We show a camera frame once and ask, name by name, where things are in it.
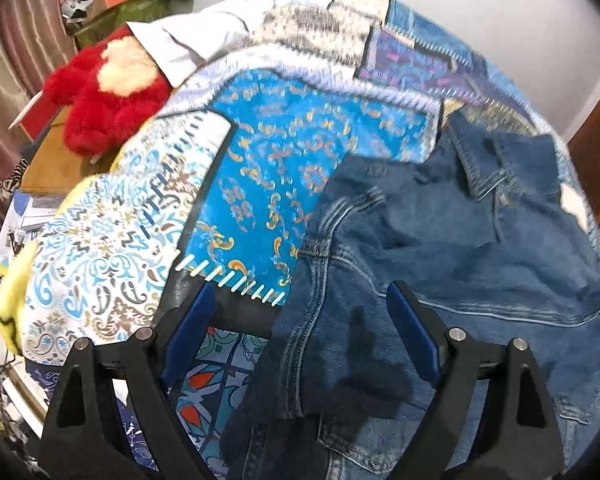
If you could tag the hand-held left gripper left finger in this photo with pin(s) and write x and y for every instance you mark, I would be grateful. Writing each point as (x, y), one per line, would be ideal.
(187, 332)

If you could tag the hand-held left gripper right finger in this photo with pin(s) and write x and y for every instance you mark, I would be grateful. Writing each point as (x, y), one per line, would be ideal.
(420, 325)

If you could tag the blue denim jeans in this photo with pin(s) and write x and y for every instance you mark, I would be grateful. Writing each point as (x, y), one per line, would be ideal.
(405, 220)

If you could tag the red plush toy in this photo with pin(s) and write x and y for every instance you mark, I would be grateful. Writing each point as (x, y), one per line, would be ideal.
(105, 115)

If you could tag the striped maroon curtain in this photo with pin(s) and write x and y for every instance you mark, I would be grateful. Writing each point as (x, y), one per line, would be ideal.
(25, 35)

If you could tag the brown cardboard box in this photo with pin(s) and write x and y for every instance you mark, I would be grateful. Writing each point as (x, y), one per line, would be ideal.
(55, 160)

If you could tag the green bag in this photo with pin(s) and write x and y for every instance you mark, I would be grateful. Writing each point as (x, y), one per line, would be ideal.
(105, 27)

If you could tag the patchwork printed bedspread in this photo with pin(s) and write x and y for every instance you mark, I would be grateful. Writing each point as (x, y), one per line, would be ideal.
(260, 170)

